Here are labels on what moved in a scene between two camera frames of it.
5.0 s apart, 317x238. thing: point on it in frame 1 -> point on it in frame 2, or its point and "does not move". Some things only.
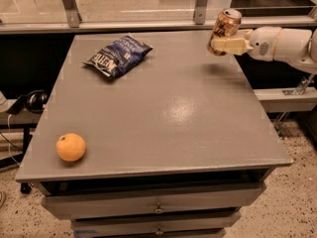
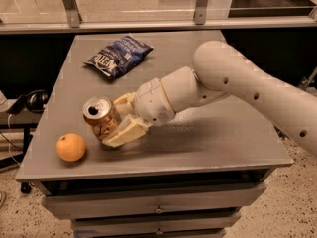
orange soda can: (226, 26) -> (102, 115)
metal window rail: (86, 26) does not move
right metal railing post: (199, 13) does not move
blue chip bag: (117, 58) does not move
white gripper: (264, 44) -> (151, 101)
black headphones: (33, 101) does not move
